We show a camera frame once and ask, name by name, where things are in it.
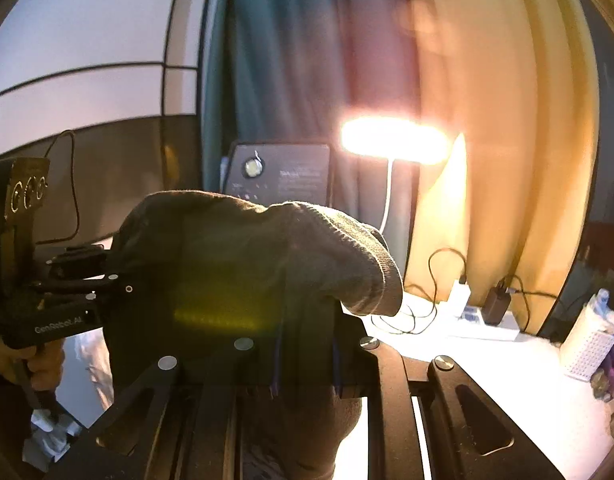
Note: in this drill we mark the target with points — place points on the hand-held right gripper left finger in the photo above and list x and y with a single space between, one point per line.
217 410

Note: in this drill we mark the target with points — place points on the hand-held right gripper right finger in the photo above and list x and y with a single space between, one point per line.
387 410

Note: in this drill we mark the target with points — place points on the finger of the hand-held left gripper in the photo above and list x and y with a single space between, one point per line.
82 260
87 290

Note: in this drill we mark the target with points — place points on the brown t-shirt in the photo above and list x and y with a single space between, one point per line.
212 260

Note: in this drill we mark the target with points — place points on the person's left forearm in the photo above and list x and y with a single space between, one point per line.
2 410

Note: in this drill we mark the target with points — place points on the person's left hand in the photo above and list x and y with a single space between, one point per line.
49 367

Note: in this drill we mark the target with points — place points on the white garment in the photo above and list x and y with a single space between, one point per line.
52 440

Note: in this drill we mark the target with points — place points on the white charger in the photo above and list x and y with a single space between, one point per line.
459 300

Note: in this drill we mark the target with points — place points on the white power strip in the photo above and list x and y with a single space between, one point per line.
507 332

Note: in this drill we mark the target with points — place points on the black charger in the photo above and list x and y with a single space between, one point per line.
496 307

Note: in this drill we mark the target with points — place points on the white perforated basket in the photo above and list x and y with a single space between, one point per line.
587 350

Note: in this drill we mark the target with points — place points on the dark screen device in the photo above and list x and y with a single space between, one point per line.
287 170

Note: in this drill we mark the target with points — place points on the blue capped bottle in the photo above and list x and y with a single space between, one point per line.
601 302

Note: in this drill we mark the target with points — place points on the crumpled white tissue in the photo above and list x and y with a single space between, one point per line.
612 321

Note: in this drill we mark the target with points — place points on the white desk lamp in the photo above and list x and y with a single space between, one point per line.
392 137

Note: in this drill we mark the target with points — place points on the dark teal curtain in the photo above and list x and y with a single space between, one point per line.
287 35

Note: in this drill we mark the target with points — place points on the yellow curtain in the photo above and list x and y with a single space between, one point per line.
512 110

